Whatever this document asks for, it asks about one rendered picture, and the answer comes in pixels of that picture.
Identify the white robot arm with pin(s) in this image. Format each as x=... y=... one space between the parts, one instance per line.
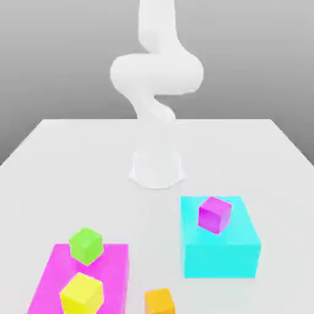
x=157 y=71

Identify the small purple cube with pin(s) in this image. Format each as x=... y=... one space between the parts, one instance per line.
x=214 y=215

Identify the small green cube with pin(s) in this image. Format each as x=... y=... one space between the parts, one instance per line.
x=85 y=246

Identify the small orange cube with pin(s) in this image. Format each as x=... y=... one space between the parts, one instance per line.
x=159 y=302

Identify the small yellow cube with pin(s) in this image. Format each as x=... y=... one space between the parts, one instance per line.
x=82 y=294

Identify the large cyan box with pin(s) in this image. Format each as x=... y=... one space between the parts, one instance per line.
x=220 y=257

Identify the large magenta box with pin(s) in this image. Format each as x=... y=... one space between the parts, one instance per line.
x=112 y=277

